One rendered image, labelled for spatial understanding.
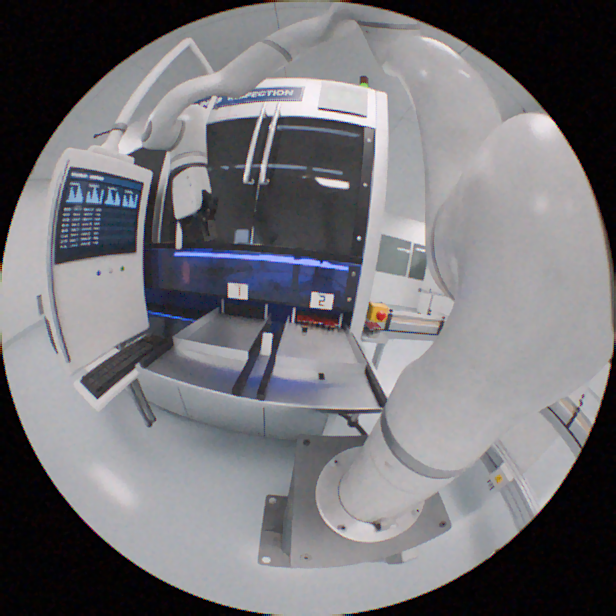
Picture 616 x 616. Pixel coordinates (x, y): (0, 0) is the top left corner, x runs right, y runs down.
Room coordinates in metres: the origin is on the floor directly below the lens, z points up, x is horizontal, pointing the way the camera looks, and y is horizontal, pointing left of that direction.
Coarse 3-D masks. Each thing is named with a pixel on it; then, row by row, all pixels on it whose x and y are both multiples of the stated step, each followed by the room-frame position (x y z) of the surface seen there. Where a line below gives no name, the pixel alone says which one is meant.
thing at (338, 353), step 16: (288, 320) 0.73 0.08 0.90; (288, 336) 0.61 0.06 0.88; (304, 336) 0.63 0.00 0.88; (320, 336) 0.65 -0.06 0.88; (336, 336) 0.67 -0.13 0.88; (352, 336) 0.61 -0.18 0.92; (288, 352) 0.50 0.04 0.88; (304, 352) 0.51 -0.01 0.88; (320, 352) 0.52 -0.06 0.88; (336, 352) 0.53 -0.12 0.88; (352, 352) 0.55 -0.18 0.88; (304, 368) 0.42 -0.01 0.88; (320, 368) 0.42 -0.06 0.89; (336, 368) 0.42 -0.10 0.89; (352, 368) 0.42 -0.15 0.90
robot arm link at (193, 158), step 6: (180, 156) 0.28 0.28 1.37; (186, 156) 0.29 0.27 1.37; (192, 156) 0.29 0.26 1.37; (198, 156) 0.30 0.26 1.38; (204, 156) 0.32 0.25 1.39; (174, 162) 0.28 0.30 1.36; (180, 162) 0.28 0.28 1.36; (186, 162) 0.29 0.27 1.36; (192, 162) 0.30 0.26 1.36; (198, 162) 0.31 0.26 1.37; (204, 162) 0.32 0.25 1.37; (174, 168) 0.29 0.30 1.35; (180, 168) 0.30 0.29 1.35
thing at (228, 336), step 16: (208, 320) 0.63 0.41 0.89; (224, 320) 0.67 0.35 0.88; (240, 320) 0.70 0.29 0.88; (256, 320) 0.72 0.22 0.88; (176, 336) 0.42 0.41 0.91; (192, 336) 0.49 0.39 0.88; (208, 336) 0.51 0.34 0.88; (224, 336) 0.53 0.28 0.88; (240, 336) 0.55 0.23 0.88; (256, 336) 0.51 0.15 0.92; (208, 352) 0.41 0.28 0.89; (224, 352) 0.41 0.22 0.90; (240, 352) 0.41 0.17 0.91
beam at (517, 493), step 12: (492, 444) 0.23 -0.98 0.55; (492, 456) 0.18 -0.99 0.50; (504, 456) 0.12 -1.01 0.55; (492, 468) 0.12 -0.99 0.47; (516, 468) 0.01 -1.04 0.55; (516, 480) -0.05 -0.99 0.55; (504, 492) -0.06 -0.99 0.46; (516, 492) -0.12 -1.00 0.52; (528, 492) -0.18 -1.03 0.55; (516, 504) -0.19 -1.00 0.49; (528, 504) -0.24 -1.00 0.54; (516, 516) -0.27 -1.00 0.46; (528, 516) -0.32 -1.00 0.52; (516, 528) -0.35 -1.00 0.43
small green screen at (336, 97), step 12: (324, 84) 0.66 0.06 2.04; (336, 84) 0.67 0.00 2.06; (324, 96) 0.66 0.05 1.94; (336, 96) 0.67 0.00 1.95; (348, 96) 0.67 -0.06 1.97; (360, 96) 0.67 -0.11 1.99; (324, 108) 0.67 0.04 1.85; (336, 108) 0.67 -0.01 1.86; (348, 108) 0.67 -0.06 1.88; (360, 108) 0.67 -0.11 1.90
